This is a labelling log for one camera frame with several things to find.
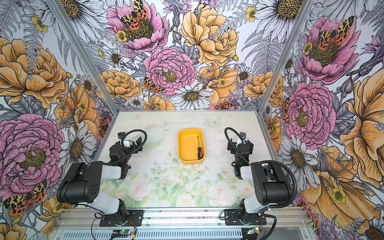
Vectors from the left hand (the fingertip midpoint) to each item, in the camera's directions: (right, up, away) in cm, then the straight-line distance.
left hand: (134, 141), depth 94 cm
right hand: (+65, -1, 0) cm, 65 cm away
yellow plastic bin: (+32, -4, +7) cm, 34 cm away
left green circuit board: (+5, -40, -23) cm, 46 cm away
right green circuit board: (+66, -39, -22) cm, 80 cm away
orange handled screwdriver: (+40, -8, +1) cm, 41 cm away
